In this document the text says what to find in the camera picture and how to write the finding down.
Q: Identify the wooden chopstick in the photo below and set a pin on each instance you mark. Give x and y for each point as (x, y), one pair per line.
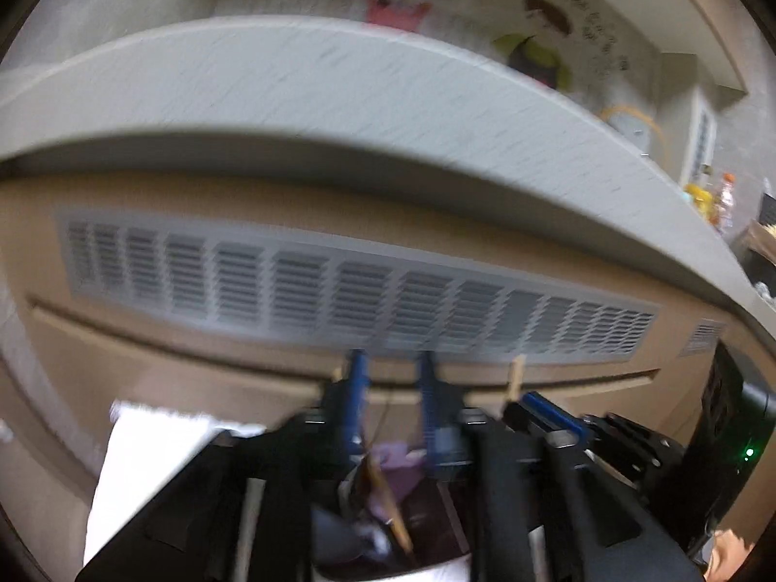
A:
(516, 379)

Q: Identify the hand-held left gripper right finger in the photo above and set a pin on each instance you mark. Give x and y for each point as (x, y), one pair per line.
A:
(433, 412)

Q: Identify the white towel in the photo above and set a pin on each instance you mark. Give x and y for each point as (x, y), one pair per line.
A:
(151, 454)

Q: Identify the purple utensil holder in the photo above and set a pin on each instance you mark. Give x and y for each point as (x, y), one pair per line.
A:
(394, 467)

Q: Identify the orange drink bottle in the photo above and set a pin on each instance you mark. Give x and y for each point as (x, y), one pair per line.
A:
(724, 200)

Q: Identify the beige wooden radiator cover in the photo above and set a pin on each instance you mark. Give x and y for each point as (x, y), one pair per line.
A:
(182, 376)

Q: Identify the white round object yellow rim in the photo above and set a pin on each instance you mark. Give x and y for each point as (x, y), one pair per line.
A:
(630, 127)

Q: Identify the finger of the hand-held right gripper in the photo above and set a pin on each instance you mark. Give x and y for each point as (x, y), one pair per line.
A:
(555, 415)

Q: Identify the yellow drink bottle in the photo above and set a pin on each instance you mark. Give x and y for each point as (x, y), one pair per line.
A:
(700, 194)

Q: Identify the white ledge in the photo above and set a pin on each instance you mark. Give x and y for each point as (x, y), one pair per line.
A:
(303, 91)

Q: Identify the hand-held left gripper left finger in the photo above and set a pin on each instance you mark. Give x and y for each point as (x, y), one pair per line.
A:
(354, 400)

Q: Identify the long grey vent grille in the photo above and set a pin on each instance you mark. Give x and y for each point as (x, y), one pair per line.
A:
(303, 285)

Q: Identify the person's right hand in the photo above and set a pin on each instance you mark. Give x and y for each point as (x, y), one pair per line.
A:
(730, 558)

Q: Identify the wooden spoon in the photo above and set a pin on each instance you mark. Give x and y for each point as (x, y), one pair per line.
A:
(388, 497)

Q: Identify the small grey vent grille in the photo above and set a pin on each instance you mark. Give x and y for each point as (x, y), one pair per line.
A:
(702, 336)

